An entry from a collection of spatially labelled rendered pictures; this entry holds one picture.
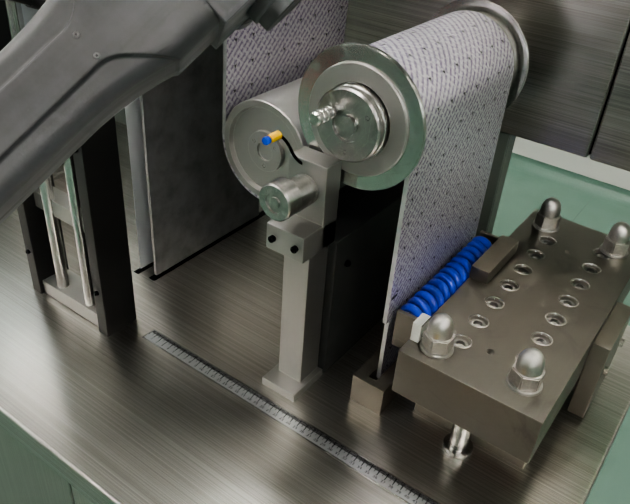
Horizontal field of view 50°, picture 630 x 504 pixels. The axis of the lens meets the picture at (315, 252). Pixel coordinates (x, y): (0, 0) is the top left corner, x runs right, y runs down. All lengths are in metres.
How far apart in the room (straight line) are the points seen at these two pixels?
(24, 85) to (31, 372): 0.63
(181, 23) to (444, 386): 0.51
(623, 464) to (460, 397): 1.49
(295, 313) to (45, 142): 0.51
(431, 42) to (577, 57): 0.25
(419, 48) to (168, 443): 0.50
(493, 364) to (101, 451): 0.43
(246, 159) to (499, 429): 0.41
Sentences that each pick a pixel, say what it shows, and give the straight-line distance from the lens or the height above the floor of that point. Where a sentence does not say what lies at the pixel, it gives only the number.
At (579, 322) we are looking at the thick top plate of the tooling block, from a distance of 0.84.
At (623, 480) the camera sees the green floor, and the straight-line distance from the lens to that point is 2.15.
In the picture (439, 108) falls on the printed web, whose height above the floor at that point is 1.27.
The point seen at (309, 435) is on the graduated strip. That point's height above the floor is 0.90.
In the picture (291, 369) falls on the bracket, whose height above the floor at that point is 0.92.
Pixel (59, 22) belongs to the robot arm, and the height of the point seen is 1.43.
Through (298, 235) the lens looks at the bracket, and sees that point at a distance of 0.70.
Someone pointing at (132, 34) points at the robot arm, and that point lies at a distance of 0.32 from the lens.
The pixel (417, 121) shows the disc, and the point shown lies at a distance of 0.65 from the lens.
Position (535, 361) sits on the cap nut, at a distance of 0.70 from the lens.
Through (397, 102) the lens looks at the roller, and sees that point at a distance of 0.65.
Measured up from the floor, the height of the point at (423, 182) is 1.19.
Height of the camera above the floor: 1.51
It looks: 34 degrees down
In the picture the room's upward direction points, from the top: 4 degrees clockwise
